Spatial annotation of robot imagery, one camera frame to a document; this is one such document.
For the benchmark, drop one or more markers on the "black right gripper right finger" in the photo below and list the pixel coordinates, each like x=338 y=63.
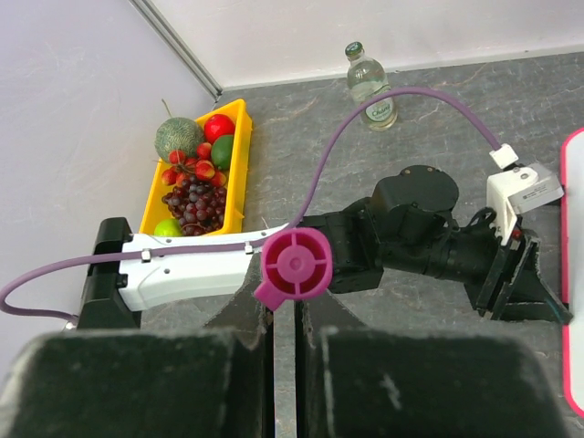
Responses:
x=357 y=381

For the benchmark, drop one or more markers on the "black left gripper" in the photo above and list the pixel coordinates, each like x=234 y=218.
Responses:
x=513 y=289

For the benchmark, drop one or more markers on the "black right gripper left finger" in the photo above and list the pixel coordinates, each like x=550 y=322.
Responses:
x=212 y=381

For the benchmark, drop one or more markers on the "magenta whiteboard marker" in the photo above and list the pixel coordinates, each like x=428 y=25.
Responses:
x=296 y=264

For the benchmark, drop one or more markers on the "pink framed whiteboard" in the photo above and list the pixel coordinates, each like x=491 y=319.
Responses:
x=571 y=243

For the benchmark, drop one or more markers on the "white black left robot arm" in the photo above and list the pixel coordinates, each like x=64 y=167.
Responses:
x=407 y=224

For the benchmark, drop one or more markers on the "light green apple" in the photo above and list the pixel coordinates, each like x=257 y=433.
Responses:
x=168 y=228

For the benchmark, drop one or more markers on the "purple grape bunch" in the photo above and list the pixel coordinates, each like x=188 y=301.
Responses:
x=197 y=207

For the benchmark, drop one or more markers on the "yellow plastic bin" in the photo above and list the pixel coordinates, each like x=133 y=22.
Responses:
x=155 y=211

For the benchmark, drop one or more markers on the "green lime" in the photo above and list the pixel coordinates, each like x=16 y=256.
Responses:
x=221 y=152

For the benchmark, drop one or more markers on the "clear glass soda bottle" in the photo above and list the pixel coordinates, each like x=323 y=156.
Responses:
x=366 y=78

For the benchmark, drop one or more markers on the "green netted melon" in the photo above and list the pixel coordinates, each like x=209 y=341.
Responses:
x=177 y=134

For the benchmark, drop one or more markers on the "red apple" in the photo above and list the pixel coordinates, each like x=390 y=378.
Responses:
x=217 y=126

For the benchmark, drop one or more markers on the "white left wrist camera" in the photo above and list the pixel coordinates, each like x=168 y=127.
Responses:
x=517 y=189

